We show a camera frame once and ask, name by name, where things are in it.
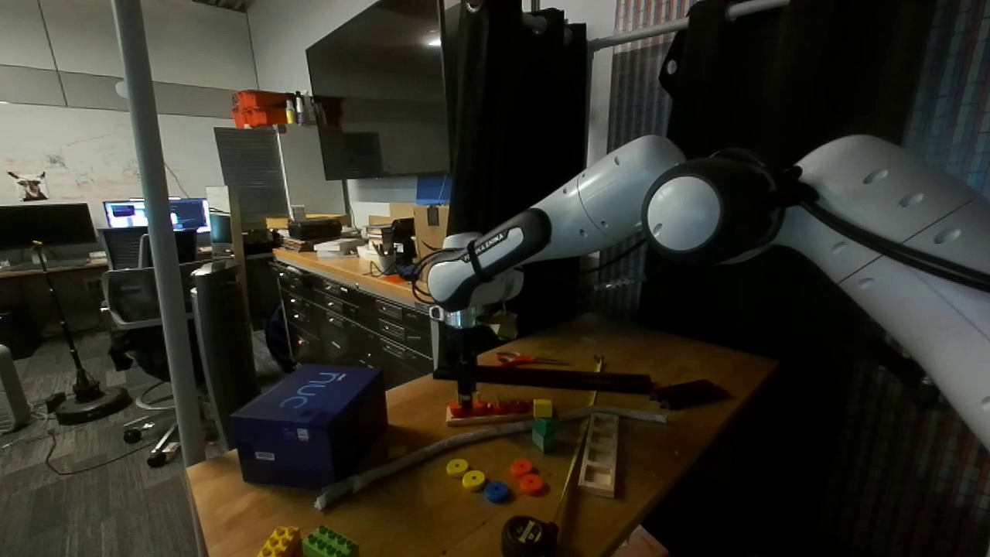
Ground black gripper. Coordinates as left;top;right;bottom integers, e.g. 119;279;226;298
431;307;499;411

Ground orange disc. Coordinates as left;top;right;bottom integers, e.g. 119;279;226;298
508;459;537;478

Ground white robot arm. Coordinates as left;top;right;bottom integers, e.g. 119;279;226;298
427;135;990;444

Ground red peg board toy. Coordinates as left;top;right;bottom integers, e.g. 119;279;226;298
447;398;532;426

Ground yellow disc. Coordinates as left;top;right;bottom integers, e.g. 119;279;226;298
447;459;469;476
460;471;488;492

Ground green block stack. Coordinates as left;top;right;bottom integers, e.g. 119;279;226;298
528;398;556;450

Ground blue disc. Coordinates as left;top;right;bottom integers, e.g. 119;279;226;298
484;481;515;505

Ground red disc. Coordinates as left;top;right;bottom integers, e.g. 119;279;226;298
518;472;549;495

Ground dark blue cardboard box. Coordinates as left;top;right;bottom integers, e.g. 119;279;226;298
228;364;387;484

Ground wooden slotted tray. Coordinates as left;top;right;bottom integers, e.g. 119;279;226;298
576;414;618;499

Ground black tape measure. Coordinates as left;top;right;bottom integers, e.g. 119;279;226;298
502;517;556;557

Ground green lego block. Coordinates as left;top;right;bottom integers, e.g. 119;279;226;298
302;526;358;557

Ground yellow lego block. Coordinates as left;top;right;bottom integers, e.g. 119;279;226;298
258;526;302;557

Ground black trash bin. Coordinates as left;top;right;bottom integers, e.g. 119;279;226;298
191;263;260;444

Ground grey metal pole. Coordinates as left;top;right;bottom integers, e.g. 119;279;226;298
109;0;205;466

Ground red handled scissors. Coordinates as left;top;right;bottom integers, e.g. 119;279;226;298
494;349;566;368

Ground grey braided hose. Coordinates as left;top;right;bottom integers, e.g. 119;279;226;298
309;414;540;512

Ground black metal rail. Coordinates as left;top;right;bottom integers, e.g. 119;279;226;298
438;364;727;409

